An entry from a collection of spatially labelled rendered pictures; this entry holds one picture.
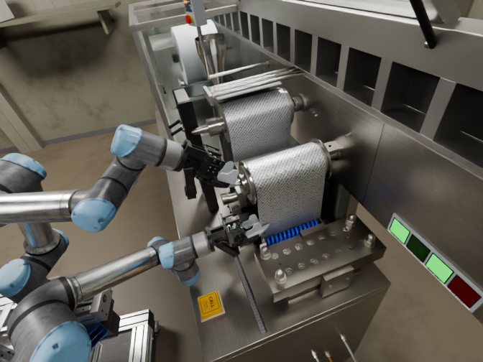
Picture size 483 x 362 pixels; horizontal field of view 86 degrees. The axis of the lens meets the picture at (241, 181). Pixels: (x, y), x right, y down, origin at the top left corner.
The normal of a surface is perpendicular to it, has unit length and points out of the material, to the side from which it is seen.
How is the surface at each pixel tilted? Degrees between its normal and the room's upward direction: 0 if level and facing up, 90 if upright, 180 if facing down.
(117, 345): 0
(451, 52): 90
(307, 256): 0
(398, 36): 90
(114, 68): 90
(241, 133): 92
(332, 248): 0
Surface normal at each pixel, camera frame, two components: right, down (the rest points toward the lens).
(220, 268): -0.12, -0.75
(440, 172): -0.94, 0.30
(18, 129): 0.19, 0.62
